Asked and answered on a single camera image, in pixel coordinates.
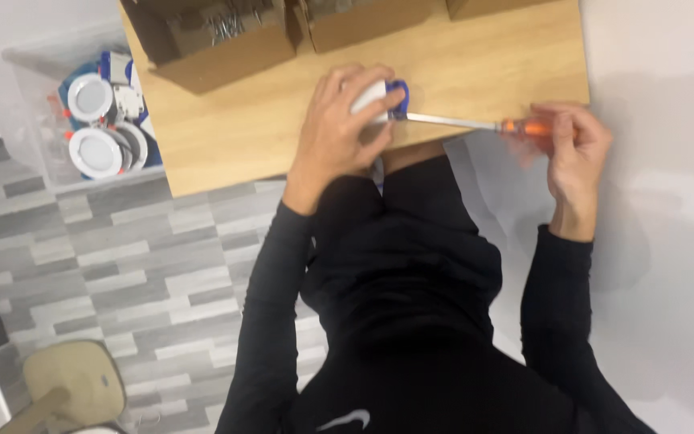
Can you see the person's right hand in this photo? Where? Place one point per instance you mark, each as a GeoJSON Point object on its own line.
{"type": "Point", "coordinates": [576, 157]}

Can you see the person's left hand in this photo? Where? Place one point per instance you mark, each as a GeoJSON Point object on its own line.
{"type": "Point", "coordinates": [329, 135]}

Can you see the person's right fingers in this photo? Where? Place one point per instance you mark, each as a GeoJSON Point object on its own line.
{"type": "Point", "coordinates": [555, 129]}

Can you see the white and blue downlight fixture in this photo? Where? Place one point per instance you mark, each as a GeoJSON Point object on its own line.
{"type": "Point", "coordinates": [383, 101]}

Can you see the small cardboard box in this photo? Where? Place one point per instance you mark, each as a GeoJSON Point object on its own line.
{"type": "Point", "coordinates": [491, 6]}

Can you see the open cardboard box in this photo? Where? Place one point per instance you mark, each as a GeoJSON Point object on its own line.
{"type": "Point", "coordinates": [365, 21]}

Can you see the person's black clothing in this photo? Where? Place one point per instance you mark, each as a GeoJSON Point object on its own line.
{"type": "Point", "coordinates": [407, 301]}

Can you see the cardboard box of metal clips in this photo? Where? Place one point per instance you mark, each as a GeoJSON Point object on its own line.
{"type": "Point", "coordinates": [214, 45]}

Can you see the clear plastic bin of downlights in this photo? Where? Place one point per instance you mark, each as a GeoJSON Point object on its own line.
{"type": "Point", "coordinates": [91, 114]}

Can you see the beige stool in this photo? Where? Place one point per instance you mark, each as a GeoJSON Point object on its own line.
{"type": "Point", "coordinates": [67, 389]}

